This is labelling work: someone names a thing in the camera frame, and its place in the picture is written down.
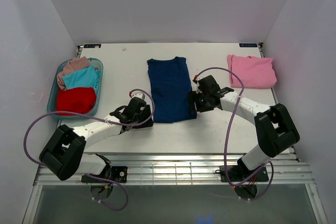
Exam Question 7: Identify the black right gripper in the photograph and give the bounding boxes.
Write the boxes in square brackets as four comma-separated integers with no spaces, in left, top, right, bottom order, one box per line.
[187,90,214,114]

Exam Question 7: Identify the dark blue t shirt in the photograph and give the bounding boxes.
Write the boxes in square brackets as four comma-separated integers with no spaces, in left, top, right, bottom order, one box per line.
[147,57,197,123]

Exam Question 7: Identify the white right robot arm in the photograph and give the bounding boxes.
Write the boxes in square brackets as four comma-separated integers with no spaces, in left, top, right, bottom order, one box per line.
[188,76,300,182]

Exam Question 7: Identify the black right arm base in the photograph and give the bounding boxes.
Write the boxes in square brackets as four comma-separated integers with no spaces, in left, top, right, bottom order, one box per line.
[215,165,269,183]

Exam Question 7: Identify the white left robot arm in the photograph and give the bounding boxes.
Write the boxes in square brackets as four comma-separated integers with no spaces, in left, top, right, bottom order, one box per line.
[39,92,153,182]

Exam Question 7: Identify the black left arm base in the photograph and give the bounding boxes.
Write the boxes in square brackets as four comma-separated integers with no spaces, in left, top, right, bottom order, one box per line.
[81,166,128,183]

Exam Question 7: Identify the red t shirt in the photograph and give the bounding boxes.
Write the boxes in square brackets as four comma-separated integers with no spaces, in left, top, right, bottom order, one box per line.
[56,87,97,114]

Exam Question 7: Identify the light blue t shirt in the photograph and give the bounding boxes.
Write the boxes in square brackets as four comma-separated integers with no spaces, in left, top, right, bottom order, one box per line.
[62,66,100,92]

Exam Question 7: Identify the teal plastic tray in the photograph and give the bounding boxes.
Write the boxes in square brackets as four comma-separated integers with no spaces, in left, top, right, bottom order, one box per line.
[47,58,103,121]

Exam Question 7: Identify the folded pink t shirt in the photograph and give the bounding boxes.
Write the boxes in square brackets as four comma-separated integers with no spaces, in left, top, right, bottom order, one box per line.
[227,55,277,89]

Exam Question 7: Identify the beige t shirt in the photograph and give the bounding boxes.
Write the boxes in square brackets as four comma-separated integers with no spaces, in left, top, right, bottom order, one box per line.
[57,57,90,91]

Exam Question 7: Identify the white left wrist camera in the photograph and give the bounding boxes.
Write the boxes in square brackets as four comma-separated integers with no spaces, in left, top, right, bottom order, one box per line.
[129,91,145,100]

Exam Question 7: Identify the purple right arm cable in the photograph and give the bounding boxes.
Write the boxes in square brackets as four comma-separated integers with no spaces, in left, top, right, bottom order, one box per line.
[192,67,275,201]

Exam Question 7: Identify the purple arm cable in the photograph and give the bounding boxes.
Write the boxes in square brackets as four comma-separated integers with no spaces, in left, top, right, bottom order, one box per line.
[192,67,275,201]
[23,89,156,211]

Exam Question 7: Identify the aluminium front rail frame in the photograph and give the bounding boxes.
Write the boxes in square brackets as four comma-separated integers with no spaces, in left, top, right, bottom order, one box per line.
[33,153,316,187]

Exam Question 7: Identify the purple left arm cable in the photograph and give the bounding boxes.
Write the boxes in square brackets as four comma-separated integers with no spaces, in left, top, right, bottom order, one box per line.
[23,89,156,211]

